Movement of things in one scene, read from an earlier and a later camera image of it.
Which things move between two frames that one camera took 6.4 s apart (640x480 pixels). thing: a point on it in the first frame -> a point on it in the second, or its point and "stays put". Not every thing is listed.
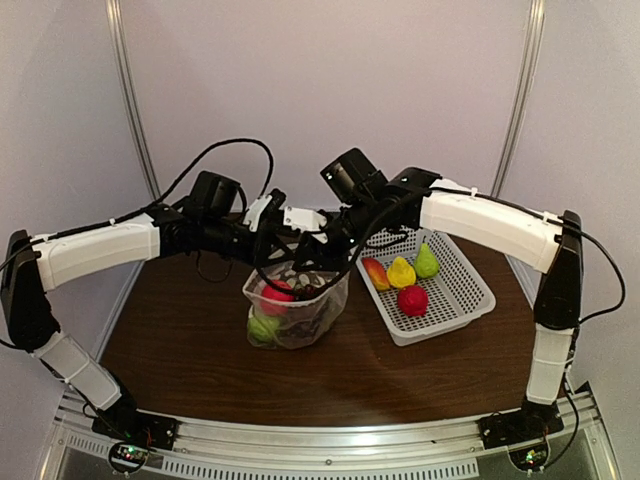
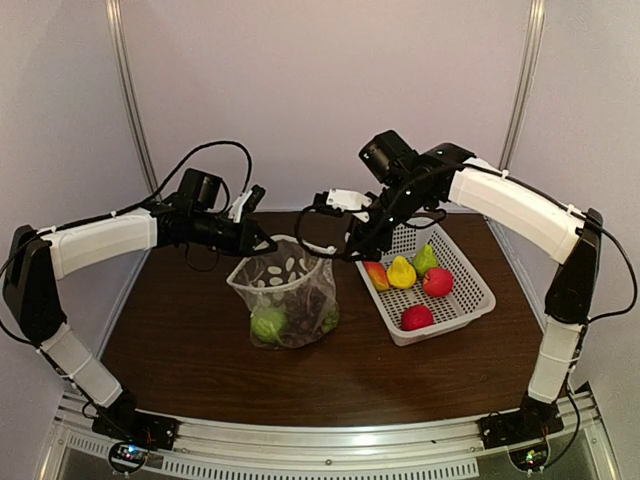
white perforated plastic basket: [456, 294] stays put
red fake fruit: [276, 297] -> [438, 282]
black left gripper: [261, 235] -> [243, 235]
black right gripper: [331, 238] -> [368, 235]
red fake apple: [412, 300] -> [415, 317]
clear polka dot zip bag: [293, 307] stays put
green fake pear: [426, 265] stays put
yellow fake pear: [401, 273] stays put
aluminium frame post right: [525, 82] stays put
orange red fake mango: [377, 273] stays put
